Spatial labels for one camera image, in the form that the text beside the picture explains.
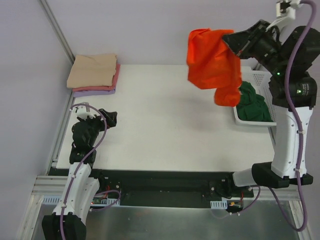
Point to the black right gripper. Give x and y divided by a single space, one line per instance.
249 39

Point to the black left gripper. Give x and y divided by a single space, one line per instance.
101 119

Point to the orange t-shirt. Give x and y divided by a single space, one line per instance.
212 65

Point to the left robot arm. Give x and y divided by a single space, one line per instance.
68 219

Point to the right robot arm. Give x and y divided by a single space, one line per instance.
293 92

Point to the pink folded t-shirt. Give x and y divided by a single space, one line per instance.
102 88

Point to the white perforated plastic basket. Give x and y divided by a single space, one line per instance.
260 82

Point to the lavender folded t-shirt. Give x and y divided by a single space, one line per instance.
87 93

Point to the beige folded t-shirt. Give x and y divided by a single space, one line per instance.
92 71

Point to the green t-shirt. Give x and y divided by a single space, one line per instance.
252 106

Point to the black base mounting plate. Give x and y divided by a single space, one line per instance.
169 189

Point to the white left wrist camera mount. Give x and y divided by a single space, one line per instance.
82 111

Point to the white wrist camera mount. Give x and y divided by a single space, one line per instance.
285 13
82 111

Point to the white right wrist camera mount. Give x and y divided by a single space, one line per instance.
285 13

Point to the left aluminium frame post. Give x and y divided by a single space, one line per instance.
57 29

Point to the right white cable duct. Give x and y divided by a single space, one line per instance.
219 204

